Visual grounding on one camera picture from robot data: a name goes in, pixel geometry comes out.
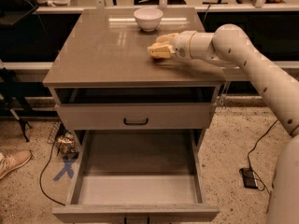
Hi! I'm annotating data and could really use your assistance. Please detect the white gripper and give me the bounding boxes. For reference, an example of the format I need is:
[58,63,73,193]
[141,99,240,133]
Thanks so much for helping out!
[148,31,196,60]

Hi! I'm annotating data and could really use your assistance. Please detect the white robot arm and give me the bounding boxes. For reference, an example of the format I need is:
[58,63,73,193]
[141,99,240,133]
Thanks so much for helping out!
[148,24,299,224]

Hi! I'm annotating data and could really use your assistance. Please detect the grey drawer cabinet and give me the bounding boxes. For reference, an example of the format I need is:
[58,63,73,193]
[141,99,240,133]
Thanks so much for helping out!
[42,7,227,224]

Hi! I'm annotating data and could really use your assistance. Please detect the open grey middle drawer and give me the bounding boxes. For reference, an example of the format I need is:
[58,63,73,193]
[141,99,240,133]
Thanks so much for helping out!
[52,130,219,224]

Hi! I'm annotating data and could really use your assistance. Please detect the white ceramic bowl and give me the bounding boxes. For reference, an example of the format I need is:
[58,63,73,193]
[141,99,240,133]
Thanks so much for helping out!
[134,7,164,32]

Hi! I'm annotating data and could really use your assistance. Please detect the shiny crumpled foil object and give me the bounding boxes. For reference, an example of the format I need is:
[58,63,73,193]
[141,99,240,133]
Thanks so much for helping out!
[56,133,78,154]

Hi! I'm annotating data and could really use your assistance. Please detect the blue tape cross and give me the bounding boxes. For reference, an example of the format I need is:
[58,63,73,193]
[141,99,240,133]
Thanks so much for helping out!
[53,153,78,181]

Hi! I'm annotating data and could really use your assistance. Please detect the black stand legs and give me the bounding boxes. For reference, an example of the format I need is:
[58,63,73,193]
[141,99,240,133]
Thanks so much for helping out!
[0,59,35,144]

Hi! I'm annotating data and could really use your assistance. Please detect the black floor power box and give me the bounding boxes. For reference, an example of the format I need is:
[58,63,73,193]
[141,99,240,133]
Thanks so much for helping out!
[239,168,258,189]

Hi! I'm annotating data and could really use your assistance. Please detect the tan shoe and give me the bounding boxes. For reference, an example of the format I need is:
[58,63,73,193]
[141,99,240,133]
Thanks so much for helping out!
[0,150,32,179]

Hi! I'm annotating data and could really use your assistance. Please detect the black drawer handle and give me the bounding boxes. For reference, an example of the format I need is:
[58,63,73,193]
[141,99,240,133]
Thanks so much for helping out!
[123,118,149,126]

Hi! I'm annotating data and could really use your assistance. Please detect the black cable right floor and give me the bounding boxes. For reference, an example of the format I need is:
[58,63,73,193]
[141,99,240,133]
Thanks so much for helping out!
[247,119,279,195]

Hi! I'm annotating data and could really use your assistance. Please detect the black cable floor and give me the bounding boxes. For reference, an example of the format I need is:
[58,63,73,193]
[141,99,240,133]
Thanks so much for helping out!
[247,119,279,195]
[38,140,66,207]

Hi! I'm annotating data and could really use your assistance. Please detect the black cable left floor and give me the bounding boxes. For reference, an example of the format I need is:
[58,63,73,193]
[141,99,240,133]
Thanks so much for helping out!
[38,140,66,207]

